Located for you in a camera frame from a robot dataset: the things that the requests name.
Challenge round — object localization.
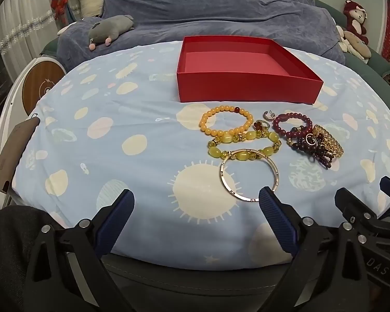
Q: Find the red monkey plush toy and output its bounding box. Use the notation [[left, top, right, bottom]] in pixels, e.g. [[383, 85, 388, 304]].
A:
[[343, 0, 369, 44]]

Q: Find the beige plush toy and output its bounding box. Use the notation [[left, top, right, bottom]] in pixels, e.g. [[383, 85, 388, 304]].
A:
[[336, 25, 371, 64]]

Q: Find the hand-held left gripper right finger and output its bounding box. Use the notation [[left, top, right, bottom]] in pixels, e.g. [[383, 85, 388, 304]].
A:
[[258, 187, 374, 312]]

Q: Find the green bed frame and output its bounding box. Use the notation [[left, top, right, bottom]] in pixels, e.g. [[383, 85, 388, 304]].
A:
[[312, 0, 390, 95]]

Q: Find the grey plush toy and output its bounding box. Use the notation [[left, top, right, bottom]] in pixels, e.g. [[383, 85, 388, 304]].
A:
[[88, 15, 135, 51]]

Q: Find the yellow bead bracelet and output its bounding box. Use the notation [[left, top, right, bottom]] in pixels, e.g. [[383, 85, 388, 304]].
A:
[[207, 130, 282, 160]]

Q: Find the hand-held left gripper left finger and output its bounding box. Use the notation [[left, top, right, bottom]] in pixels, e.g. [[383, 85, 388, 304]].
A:
[[24, 188, 135, 312]]

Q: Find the person's dark trouser leg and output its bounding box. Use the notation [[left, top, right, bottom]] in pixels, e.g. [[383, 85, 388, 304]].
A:
[[0, 205, 62, 312]]

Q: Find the white device with wooden disc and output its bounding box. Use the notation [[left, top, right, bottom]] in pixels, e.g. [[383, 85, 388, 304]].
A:
[[21, 57, 67, 116]]

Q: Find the gold chain bracelet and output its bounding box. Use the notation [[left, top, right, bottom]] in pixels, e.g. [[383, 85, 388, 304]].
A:
[[312, 124, 344, 159]]

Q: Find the white curtain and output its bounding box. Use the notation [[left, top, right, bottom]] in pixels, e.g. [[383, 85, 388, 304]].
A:
[[0, 0, 57, 82]]

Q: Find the rose gold metal bangle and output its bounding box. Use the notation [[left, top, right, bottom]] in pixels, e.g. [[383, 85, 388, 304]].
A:
[[219, 149, 280, 203]]

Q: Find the dark red bead bracelet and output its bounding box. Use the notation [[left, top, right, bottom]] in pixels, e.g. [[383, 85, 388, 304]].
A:
[[272, 112, 313, 140]]

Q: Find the red cardboard box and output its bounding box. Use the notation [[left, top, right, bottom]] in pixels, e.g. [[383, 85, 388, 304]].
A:
[[175, 36, 324, 105]]

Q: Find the orange bead bracelet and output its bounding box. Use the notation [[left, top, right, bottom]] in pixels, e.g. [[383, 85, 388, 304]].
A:
[[198, 105, 254, 137]]

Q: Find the silver tinsel garland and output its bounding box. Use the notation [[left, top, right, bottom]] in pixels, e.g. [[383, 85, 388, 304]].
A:
[[0, 10, 54, 56]]

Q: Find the dark purple bead bracelet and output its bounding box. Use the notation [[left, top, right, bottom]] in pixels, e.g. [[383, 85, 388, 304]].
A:
[[288, 133, 337, 170]]

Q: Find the dark blue blanket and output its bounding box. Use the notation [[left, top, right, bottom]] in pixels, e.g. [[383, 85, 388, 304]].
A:
[[57, 0, 347, 72]]

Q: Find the red ribbon bow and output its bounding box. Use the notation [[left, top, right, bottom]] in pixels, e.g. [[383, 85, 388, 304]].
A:
[[51, 0, 69, 20]]

